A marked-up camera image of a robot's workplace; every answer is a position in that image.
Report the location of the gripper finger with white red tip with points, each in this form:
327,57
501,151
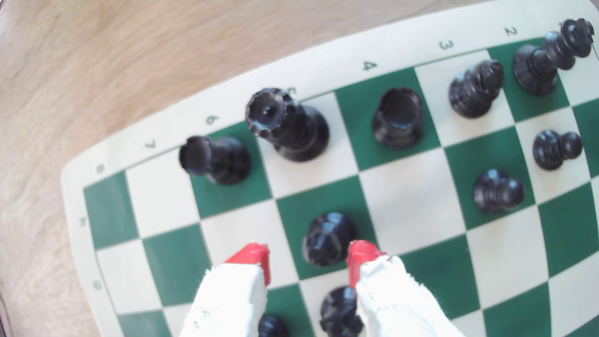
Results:
229,299
397,299

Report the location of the black pawn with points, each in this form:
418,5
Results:
550,149
493,192
272,327
327,238

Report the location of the green and cream chess mat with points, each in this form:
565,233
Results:
412,201

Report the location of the black knight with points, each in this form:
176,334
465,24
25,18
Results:
337,313

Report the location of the black rook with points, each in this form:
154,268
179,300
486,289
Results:
397,117
224,161

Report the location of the black queen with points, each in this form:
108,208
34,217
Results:
299,135

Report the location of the black bishop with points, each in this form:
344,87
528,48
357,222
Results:
472,93

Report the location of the black king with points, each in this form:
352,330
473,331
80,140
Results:
536,70

